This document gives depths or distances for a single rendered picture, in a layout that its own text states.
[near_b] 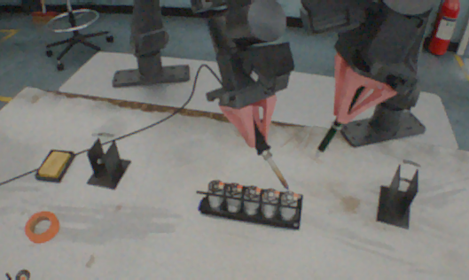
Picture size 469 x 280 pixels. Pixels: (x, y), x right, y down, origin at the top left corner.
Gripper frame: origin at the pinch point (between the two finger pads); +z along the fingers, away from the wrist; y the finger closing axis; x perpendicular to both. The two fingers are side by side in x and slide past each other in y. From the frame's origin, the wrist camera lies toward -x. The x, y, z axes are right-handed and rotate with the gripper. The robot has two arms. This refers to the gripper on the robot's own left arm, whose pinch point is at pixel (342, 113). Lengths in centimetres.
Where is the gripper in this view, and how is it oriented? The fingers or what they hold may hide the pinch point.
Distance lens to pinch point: 44.8
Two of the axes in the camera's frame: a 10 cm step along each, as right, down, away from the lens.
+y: 1.2, 6.3, -7.7
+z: -3.3, 7.6, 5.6
